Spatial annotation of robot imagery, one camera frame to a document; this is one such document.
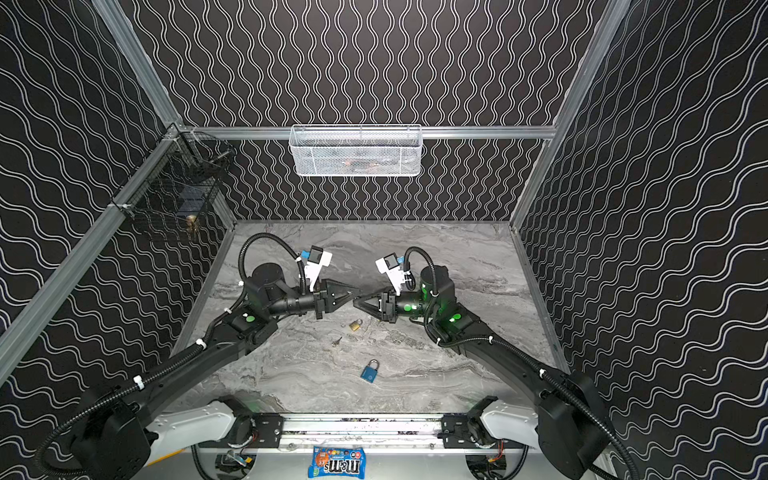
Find blue padlock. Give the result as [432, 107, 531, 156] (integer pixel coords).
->
[360, 359, 380, 383]

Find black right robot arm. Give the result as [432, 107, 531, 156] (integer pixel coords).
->
[353, 247, 640, 479]

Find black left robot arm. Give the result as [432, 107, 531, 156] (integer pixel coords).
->
[34, 232, 360, 479]

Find brass object in basket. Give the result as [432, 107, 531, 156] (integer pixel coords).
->
[185, 215, 199, 234]

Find blue candy bag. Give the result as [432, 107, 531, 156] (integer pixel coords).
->
[308, 446, 367, 479]

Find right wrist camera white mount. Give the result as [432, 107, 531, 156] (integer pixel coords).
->
[375, 253, 415, 296]

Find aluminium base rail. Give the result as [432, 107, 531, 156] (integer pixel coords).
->
[202, 402, 544, 454]

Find white wire mesh basket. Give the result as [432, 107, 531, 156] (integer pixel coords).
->
[289, 124, 424, 177]

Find black wire basket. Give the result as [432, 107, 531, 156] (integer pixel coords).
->
[118, 130, 235, 244]

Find aluminium corner frame post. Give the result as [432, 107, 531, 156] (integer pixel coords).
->
[93, 0, 183, 127]

